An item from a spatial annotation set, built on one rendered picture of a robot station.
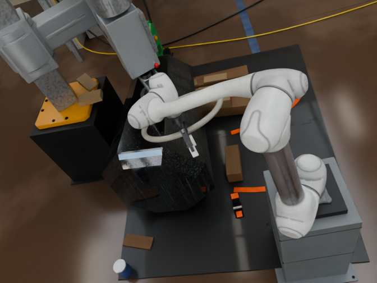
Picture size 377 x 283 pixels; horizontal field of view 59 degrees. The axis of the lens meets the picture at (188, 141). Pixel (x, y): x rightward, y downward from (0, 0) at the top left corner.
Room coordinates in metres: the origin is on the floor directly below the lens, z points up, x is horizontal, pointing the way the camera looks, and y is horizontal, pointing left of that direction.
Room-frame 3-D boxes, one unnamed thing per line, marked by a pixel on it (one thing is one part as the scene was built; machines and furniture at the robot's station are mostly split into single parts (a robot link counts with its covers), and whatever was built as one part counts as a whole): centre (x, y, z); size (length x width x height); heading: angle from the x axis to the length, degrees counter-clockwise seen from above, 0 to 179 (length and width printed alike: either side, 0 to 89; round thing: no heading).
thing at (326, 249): (0.78, -0.47, 0.40); 0.50 x 0.50 x 0.80; 76
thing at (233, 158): (1.65, -0.28, 0.07); 0.30 x 0.12 x 0.12; 161
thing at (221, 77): (2.72, -0.53, 0.12); 0.25 x 0.10 x 0.01; 69
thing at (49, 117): (2.44, 0.83, 0.76); 0.49 x 0.49 x 0.05; 72
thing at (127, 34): (2.05, 0.10, 1.32); 0.36 x 0.22 x 0.45; 10
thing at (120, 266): (1.16, 0.84, 0.08); 0.10 x 0.10 x 0.13
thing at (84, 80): (2.54, 0.61, 0.80); 0.20 x 0.10 x 0.05; 24
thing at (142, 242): (1.35, 0.70, 0.02); 0.25 x 0.10 x 0.01; 58
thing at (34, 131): (2.44, 0.83, 0.37); 0.66 x 0.66 x 0.74; 72
